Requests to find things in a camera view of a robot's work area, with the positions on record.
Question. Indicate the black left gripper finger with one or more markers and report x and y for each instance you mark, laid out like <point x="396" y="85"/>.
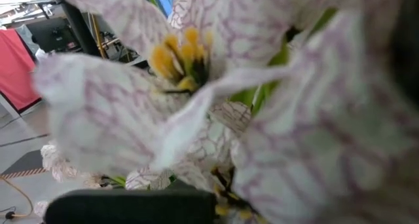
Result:
<point x="131" y="207"/>

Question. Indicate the white artificial flower bunch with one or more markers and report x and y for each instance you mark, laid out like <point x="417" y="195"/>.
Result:
<point x="114" y="119"/>

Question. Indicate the hazard-striped dark floor mat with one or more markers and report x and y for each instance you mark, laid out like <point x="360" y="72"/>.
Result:
<point x="29" y="161"/>

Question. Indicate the red fabric partition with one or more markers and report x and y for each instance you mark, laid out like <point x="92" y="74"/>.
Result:
<point x="16" y="70"/>

